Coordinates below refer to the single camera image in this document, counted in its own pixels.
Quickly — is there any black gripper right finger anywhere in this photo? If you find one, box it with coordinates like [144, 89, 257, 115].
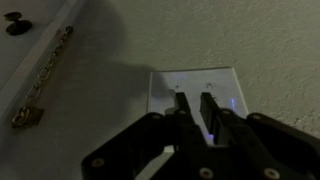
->
[199, 91, 320, 180]

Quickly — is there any white double switch plate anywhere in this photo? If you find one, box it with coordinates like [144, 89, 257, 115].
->
[145, 67, 250, 155]

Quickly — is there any brass door chain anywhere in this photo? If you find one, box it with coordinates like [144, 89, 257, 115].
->
[11, 25, 75, 130]

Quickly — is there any white door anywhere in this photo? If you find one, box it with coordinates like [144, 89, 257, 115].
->
[0, 0, 79, 118]

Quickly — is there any round door knob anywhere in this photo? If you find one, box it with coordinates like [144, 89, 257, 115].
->
[3, 11, 34, 36]

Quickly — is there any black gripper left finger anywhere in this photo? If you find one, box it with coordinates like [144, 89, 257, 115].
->
[80, 91, 215, 180]

